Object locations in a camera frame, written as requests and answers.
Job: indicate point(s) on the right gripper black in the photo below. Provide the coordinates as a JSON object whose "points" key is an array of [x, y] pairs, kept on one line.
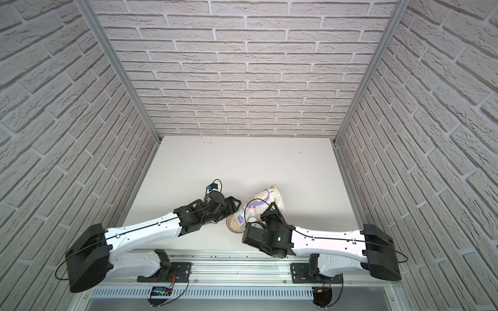
{"points": [[270, 214]]}

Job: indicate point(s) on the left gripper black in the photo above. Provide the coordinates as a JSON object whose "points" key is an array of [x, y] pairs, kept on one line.
{"points": [[227, 204]]}

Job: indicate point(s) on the oats bag white purple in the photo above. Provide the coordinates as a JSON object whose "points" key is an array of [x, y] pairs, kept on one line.
{"points": [[258, 204]]}

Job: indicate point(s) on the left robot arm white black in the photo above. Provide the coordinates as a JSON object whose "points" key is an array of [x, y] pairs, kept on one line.
{"points": [[100, 253]]}

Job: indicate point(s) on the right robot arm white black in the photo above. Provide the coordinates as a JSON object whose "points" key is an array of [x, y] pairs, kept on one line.
{"points": [[330, 254]]}

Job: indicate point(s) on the right controller board round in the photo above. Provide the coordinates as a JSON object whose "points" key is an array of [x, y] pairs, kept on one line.
{"points": [[322, 296]]}

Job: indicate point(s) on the left controller board green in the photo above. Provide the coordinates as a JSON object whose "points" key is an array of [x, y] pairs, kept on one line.
{"points": [[161, 291]]}

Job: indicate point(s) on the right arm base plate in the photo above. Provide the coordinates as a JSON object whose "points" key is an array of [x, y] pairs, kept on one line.
{"points": [[301, 273]]}

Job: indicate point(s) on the aluminium mounting rail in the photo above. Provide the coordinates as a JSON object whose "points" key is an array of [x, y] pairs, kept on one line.
{"points": [[227, 268]]}

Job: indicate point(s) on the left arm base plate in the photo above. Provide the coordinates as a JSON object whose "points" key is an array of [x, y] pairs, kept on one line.
{"points": [[177, 272]]}

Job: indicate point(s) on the perforated cable duct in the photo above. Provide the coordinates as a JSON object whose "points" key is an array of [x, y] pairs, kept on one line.
{"points": [[205, 292]]}

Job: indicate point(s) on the left aluminium corner post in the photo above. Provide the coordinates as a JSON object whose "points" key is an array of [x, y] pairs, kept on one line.
{"points": [[98, 31]]}

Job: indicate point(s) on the aluminium corner post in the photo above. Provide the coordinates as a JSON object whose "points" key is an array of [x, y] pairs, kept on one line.
{"points": [[391, 28], [98, 31]]}

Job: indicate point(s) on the right aluminium corner post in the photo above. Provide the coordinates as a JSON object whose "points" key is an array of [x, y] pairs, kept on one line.
{"points": [[391, 28]]}

